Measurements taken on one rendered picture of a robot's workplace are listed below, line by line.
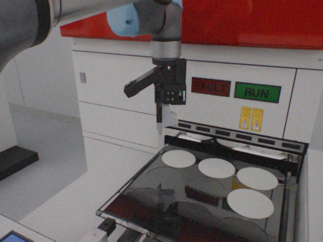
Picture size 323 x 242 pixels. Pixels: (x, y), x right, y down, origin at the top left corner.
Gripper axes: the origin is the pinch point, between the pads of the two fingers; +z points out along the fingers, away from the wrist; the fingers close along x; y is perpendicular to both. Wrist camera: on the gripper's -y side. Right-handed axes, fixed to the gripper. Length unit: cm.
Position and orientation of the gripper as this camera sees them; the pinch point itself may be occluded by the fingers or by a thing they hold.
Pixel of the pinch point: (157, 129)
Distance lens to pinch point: 73.6
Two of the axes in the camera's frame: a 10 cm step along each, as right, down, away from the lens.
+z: 0.0, 9.2, 3.8
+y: 10.0, -0.1, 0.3
